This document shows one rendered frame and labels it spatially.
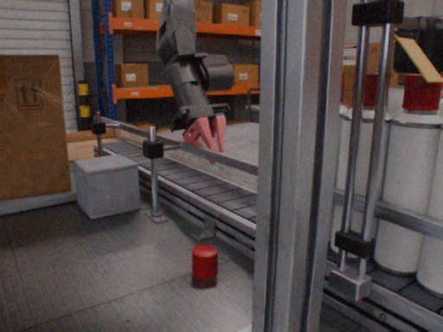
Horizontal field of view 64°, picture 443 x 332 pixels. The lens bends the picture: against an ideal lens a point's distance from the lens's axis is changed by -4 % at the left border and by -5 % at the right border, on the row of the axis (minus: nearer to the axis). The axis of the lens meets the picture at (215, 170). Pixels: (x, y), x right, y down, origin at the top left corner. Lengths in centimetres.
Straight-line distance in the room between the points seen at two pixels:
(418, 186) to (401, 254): 7
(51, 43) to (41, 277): 412
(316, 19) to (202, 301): 32
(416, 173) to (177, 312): 29
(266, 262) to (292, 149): 10
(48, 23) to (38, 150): 385
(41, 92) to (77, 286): 40
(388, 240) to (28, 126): 63
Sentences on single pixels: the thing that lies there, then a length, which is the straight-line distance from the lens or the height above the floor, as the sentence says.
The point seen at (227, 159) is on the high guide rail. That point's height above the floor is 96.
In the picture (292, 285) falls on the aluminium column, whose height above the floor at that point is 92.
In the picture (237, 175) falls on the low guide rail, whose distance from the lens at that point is 66.
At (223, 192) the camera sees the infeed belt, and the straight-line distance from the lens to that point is 64.
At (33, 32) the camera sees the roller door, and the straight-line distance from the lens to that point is 455.
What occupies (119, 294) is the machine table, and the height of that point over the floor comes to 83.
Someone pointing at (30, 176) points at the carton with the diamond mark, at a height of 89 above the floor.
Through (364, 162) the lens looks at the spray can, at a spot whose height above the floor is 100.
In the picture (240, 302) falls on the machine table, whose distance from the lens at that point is 44.
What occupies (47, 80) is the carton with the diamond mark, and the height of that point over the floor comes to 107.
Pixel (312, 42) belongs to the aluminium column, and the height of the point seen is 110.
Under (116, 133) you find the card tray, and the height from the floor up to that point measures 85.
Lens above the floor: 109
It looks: 15 degrees down
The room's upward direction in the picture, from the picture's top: straight up
